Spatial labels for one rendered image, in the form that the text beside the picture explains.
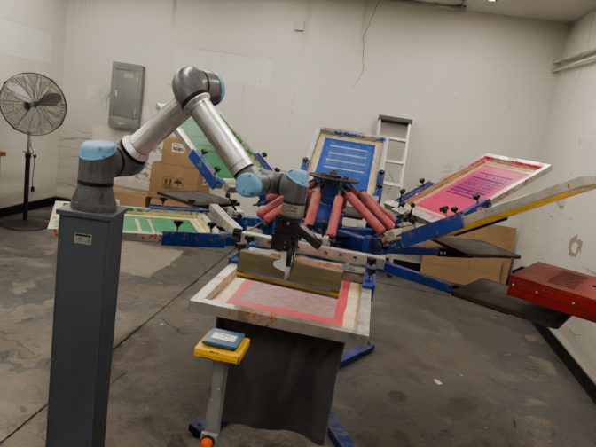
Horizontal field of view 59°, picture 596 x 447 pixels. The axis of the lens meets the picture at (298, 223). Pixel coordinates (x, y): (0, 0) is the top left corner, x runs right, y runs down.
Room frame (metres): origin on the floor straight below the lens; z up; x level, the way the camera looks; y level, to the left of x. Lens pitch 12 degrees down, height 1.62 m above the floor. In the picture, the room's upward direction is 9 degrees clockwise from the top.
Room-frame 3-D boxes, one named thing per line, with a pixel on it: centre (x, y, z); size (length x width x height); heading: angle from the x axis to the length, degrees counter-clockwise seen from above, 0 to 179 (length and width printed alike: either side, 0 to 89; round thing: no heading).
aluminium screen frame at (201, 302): (1.96, -0.03, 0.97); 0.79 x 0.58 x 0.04; 173
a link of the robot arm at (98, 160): (1.79, 0.71, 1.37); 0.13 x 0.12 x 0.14; 162
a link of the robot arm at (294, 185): (1.71, 0.03, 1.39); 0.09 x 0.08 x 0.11; 72
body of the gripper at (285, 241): (1.71, 0.03, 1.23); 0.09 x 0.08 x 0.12; 83
